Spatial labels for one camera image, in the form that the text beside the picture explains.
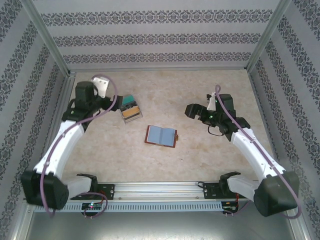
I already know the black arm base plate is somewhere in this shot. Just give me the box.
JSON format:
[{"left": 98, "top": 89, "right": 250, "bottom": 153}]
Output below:
[
  {"left": 96, "top": 183, "right": 116, "bottom": 201},
  {"left": 202, "top": 182, "right": 250, "bottom": 200}
]

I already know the grey metal panel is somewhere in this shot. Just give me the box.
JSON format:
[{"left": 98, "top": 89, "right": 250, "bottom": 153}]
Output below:
[{"left": 14, "top": 199, "right": 310, "bottom": 240}]

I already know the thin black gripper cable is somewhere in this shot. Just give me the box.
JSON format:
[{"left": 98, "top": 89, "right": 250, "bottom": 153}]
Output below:
[{"left": 207, "top": 125, "right": 227, "bottom": 138}]

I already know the slotted grey cable duct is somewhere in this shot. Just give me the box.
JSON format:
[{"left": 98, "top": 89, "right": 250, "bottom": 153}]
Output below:
[{"left": 33, "top": 201, "right": 224, "bottom": 213}]

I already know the brown leather card holder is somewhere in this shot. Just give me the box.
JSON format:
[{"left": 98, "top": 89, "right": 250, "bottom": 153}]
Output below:
[{"left": 144, "top": 124, "right": 180, "bottom": 148}]

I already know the aluminium frame post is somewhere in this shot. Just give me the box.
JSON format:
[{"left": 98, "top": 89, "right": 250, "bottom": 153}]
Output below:
[
  {"left": 246, "top": 0, "right": 293, "bottom": 71},
  {"left": 19, "top": 0, "right": 72, "bottom": 76}
]

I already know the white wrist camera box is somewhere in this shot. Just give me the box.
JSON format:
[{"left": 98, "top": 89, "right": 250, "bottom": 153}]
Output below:
[
  {"left": 91, "top": 76, "right": 111, "bottom": 99},
  {"left": 205, "top": 91, "right": 218, "bottom": 111}
]

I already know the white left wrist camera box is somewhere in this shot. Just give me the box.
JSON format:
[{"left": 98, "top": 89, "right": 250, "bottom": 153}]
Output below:
[{"left": 91, "top": 76, "right": 111, "bottom": 99}]

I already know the small controller board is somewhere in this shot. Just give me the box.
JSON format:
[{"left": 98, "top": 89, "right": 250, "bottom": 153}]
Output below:
[
  {"left": 81, "top": 202, "right": 104, "bottom": 211},
  {"left": 221, "top": 201, "right": 240, "bottom": 214}
]

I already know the purple cable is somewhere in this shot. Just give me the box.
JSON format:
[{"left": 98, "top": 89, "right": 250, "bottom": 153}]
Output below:
[
  {"left": 39, "top": 74, "right": 120, "bottom": 220},
  {"left": 214, "top": 84, "right": 302, "bottom": 221}
]

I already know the orange card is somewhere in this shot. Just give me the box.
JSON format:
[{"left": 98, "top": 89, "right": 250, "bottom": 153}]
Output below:
[{"left": 122, "top": 106, "right": 140, "bottom": 118}]

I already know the aluminium mounting rail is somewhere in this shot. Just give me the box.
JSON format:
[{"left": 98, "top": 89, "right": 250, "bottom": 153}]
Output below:
[{"left": 23, "top": 181, "right": 295, "bottom": 201}]

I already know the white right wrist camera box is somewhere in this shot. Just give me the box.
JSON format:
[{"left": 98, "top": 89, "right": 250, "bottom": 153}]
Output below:
[{"left": 205, "top": 91, "right": 218, "bottom": 111}]

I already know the aluminium frame cross beam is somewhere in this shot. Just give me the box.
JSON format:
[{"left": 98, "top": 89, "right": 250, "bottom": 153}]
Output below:
[{"left": 67, "top": 66, "right": 251, "bottom": 74}]

